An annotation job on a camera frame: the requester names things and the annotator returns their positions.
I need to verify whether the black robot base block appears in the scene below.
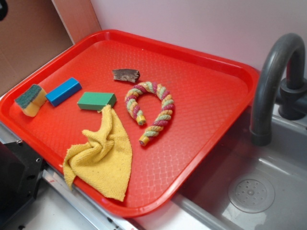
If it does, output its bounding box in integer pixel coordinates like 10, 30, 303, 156
0, 142, 45, 228

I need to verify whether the green rectangular block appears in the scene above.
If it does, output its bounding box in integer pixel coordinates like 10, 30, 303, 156
77, 92, 117, 111

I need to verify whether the blue rectangular block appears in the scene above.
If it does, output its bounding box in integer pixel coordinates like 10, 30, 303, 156
46, 78, 82, 106

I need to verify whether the red plastic tray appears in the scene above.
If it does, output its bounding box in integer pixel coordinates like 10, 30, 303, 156
0, 30, 259, 218

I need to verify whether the brown wood piece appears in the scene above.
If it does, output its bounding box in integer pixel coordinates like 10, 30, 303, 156
112, 69, 141, 83

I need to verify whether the yellow knit cloth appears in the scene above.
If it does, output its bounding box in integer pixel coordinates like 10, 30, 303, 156
63, 105, 132, 202

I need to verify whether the grey plastic sink basin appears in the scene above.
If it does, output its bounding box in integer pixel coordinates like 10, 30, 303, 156
173, 110, 307, 230

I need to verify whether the yellow green scrub sponge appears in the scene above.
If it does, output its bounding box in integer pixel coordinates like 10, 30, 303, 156
15, 84, 47, 117

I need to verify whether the round sink drain cover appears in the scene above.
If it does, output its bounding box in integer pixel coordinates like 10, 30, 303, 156
228, 174, 275, 214

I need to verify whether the grey curved faucet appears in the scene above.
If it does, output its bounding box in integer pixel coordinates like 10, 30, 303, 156
249, 33, 307, 146

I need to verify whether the brown cardboard box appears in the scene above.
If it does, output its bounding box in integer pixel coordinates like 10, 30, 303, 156
0, 0, 101, 95

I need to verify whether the multicolour twisted rope toy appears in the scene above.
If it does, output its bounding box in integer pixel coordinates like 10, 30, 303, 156
125, 81, 175, 146

